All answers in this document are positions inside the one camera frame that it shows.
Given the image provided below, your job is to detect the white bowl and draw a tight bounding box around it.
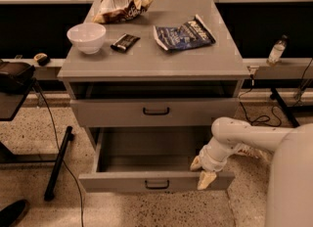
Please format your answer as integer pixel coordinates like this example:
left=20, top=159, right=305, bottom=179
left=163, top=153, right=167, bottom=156
left=67, top=23, right=107, bottom=54

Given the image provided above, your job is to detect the black shoe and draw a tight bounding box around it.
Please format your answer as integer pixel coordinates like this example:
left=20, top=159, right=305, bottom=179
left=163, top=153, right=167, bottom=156
left=0, top=200, right=28, bottom=227

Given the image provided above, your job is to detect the clear plastic bottle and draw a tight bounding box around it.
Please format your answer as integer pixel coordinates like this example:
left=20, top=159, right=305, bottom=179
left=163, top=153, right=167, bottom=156
left=266, top=34, right=289, bottom=66

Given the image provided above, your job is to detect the grey top drawer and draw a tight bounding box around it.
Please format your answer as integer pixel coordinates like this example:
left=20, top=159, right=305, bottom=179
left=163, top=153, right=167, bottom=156
left=70, top=98, right=239, bottom=127

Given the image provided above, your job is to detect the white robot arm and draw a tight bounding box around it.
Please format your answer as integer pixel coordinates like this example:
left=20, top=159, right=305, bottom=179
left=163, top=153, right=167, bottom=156
left=190, top=117, right=313, bottom=227

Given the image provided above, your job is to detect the brown chip bag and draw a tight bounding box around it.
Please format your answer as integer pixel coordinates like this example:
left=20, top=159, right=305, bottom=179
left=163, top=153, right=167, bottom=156
left=93, top=0, right=154, bottom=23

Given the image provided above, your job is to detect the black side table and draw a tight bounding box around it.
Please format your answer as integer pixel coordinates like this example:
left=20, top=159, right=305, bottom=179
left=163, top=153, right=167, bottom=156
left=0, top=78, right=74, bottom=202

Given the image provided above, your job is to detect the black bag on table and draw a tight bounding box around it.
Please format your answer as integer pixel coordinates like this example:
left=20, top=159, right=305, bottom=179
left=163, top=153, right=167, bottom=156
left=0, top=61, right=35, bottom=94

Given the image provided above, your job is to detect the small black snack packet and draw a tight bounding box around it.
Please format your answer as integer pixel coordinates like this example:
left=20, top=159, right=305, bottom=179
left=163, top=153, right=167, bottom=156
left=111, top=33, right=139, bottom=53

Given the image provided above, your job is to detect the black cable left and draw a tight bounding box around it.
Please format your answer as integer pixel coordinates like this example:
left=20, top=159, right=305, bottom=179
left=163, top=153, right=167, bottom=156
left=33, top=81, right=85, bottom=227

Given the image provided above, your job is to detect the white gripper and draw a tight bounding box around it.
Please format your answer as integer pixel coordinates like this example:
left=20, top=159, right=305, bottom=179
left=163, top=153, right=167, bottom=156
left=190, top=143, right=236, bottom=190

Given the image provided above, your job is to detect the grey drawer cabinet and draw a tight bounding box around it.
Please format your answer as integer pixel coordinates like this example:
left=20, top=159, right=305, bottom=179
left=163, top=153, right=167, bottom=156
left=59, top=0, right=248, bottom=143

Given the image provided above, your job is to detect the blue chip bag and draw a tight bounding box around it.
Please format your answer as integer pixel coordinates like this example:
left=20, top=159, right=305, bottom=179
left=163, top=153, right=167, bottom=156
left=154, top=15, right=216, bottom=51

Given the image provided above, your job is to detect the grey drawer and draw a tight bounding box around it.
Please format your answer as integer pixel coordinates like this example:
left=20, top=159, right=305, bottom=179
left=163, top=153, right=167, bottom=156
left=78, top=126, right=236, bottom=194
left=70, top=98, right=239, bottom=127

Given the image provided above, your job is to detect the yellow black tape measure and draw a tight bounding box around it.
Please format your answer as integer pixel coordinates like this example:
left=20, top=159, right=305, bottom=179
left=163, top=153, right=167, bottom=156
left=33, top=53, right=50, bottom=67

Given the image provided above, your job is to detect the black stand leg right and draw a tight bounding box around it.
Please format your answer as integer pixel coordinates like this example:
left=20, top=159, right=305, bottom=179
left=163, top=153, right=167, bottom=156
left=270, top=87, right=299, bottom=127

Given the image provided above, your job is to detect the black power cable right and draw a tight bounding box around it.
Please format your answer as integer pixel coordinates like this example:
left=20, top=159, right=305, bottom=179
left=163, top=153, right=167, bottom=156
left=238, top=73, right=284, bottom=127

